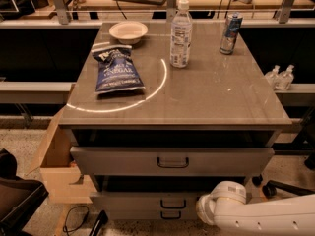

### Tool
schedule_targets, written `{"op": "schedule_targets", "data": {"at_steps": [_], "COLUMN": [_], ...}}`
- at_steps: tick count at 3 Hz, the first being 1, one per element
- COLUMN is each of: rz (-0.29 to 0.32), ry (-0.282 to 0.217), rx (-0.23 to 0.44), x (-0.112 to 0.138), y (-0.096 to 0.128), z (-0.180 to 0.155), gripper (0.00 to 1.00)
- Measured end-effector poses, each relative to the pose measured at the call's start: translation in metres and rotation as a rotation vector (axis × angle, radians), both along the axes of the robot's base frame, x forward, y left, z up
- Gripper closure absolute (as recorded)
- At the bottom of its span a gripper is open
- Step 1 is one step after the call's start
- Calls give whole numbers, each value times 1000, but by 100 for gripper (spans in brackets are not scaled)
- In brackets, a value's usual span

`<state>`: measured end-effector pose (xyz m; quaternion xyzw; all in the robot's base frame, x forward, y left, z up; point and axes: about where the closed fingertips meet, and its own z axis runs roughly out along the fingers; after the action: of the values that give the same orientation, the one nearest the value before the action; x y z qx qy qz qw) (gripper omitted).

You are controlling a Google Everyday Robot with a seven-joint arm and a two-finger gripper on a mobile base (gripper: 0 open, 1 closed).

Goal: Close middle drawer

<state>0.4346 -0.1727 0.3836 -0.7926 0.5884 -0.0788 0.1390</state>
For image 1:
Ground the grey drawer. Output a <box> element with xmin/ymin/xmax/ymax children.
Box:
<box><xmin>90</xmin><ymin>192</ymin><xmax>204</xmax><ymax>212</ymax></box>
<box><xmin>106</xmin><ymin>210</ymin><xmax>197</xmax><ymax>220</ymax></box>
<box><xmin>70</xmin><ymin>147</ymin><xmax>274</xmax><ymax>177</ymax></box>

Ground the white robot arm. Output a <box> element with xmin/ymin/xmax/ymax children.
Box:
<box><xmin>196</xmin><ymin>181</ymin><xmax>315</xmax><ymax>236</ymax></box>

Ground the grey metal drawer cabinet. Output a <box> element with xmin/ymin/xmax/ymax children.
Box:
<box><xmin>58</xmin><ymin>21</ymin><xmax>293</xmax><ymax>221</ymax></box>

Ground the grey top drawer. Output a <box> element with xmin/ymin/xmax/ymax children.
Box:
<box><xmin>70</xmin><ymin>147</ymin><xmax>274</xmax><ymax>177</ymax></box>

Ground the grey bottom drawer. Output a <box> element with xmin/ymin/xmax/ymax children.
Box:
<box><xmin>106</xmin><ymin>210</ymin><xmax>197</xmax><ymax>220</ymax></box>

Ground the blue chip bag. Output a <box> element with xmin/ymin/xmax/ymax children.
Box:
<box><xmin>92</xmin><ymin>44</ymin><xmax>145</xmax><ymax>94</ymax></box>

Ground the white paper bowl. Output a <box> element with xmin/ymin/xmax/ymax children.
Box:
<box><xmin>109</xmin><ymin>21</ymin><xmax>148</xmax><ymax>45</ymax></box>

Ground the clear plastic water bottle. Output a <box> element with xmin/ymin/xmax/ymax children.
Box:
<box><xmin>170</xmin><ymin>0</ymin><xmax>193</xmax><ymax>68</ymax></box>

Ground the silver blue energy drink can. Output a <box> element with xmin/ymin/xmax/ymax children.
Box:
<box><xmin>220</xmin><ymin>12</ymin><xmax>243</xmax><ymax>55</ymax></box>

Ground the cardboard box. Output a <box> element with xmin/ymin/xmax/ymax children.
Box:
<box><xmin>29</xmin><ymin>110</ymin><xmax>95</xmax><ymax>204</ymax></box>

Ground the left sanitizer bottle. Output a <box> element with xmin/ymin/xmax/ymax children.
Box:
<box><xmin>265</xmin><ymin>65</ymin><xmax>280</xmax><ymax>89</ymax></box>

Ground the sanitizer bottle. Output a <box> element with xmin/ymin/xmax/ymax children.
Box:
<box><xmin>265</xmin><ymin>65</ymin><xmax>280</xmax><ymax>89</ymax></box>
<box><xmin>276</xmin><ymin>65</ymin><xmax>294</xmax><ymax>91</ymax></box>

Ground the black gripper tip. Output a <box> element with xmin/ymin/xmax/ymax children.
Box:
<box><xmin>89</xmin><ymin>210</ymin><xmax>108</xmax><ymax>236</ymax></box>

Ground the right sanitizer bottle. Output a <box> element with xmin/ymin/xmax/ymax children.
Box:
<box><xmin>276</xmin><ymin>65</ymin><xmax>294</xmax><ymax>91</ymax></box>

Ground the black chair base right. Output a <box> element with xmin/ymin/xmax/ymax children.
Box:
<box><xmin>262</xmin><ymin>107</ymin><xmax>315</xmax><ymax>199</ymax></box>

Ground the black office chair left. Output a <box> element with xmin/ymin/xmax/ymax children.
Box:
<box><xmin>0</xmin><ymin>148</ymin><xmax>48</xmax><ymax>236</ymax></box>

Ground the black floor cable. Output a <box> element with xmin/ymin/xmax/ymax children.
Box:
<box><xmin>62</xmin><ymin>205</ymin><xmax>91</xmax><ymax>236</ymax></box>

